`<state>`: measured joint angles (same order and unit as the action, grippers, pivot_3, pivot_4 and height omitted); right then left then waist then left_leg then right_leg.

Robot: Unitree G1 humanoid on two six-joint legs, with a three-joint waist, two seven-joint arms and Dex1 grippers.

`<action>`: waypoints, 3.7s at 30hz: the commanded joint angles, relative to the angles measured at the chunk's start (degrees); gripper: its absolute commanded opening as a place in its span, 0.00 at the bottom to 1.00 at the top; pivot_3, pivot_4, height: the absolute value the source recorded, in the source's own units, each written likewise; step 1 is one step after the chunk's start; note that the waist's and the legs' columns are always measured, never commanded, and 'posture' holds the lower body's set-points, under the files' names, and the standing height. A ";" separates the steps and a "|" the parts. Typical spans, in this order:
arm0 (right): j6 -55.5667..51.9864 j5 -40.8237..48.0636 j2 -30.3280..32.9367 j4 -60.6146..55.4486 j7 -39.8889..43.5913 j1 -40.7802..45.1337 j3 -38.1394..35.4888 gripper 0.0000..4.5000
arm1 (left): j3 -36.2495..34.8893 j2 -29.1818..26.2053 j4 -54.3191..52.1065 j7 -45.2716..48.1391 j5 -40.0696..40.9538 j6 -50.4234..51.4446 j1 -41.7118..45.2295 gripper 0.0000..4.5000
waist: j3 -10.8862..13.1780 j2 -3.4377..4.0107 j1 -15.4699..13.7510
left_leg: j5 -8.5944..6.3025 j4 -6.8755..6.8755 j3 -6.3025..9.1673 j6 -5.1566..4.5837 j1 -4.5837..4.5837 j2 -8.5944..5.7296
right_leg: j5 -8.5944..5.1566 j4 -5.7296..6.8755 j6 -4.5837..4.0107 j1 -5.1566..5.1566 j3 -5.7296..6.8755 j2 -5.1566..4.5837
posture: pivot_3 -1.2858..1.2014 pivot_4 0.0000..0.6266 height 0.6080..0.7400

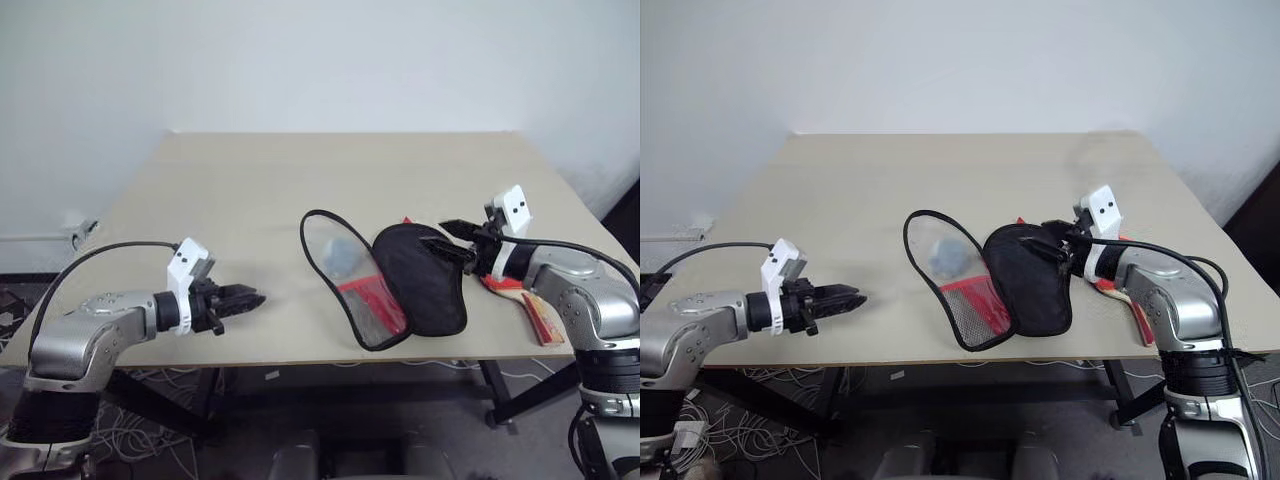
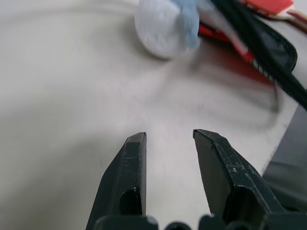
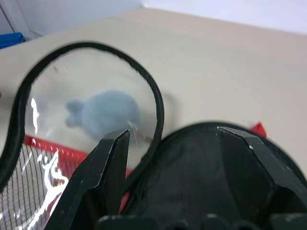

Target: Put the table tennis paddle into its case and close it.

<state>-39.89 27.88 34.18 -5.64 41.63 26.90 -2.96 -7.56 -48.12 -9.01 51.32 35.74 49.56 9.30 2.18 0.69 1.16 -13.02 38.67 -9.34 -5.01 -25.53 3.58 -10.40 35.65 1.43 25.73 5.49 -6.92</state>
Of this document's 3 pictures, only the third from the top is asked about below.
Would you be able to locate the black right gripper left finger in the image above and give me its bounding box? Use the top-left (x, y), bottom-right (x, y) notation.
top-left (47, 128), bottom-right (131, 230)

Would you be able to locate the blue plastic bin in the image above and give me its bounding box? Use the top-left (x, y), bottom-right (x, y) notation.
top-left (0, 32), bottom-right (26, 50)

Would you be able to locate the blue white plush toy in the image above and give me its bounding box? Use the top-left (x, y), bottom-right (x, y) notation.
top-left (66, 90), bottom-right (142, 142)

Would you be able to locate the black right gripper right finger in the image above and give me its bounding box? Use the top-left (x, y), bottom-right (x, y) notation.
top-left (216, 126), bottom-right (307, 223)

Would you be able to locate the clear pouch with black trim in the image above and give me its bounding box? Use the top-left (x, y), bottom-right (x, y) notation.
top-left (0, 42), bottom-right (307, 230)

